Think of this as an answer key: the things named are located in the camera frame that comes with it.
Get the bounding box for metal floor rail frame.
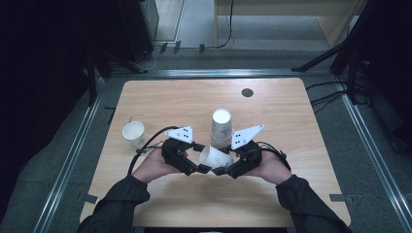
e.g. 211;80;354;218
32;67;412;233

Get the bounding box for stack of white paper cups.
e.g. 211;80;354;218
209;108;234;150

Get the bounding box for black computer case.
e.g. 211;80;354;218
117;0;160;63

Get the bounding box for left hand-held gripper cable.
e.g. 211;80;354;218
127;125;180;177

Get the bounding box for light wooden cabinet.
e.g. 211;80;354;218
213;0;368;49

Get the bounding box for black hanging cable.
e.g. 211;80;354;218
207;0;235;50

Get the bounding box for grey tape strip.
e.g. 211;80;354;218
77;192;100;205
328;193;349;203

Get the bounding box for white floor cable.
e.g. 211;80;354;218
137;45;163;72

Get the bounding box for hand-held gripper cable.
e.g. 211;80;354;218
127;125;180;177
257;140;292;173

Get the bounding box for black metal stand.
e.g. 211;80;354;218
85;50;113;107

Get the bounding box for black tripod stand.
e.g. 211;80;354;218
291;0;412;106

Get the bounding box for person's left hand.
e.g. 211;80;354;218
131;147;189;184

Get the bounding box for single leaf-print paper cup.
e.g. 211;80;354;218
121;120;147;150
198;144;235;170

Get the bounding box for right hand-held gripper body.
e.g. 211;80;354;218
227;124;265;180

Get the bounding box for person's right hand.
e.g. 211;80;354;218
245;150;293;186

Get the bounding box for black floor cables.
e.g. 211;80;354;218
305;80;349;115

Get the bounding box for right hand-held gripper cable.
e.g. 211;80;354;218
257;140;292;173

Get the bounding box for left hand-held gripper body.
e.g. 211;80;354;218
160;125;198;177

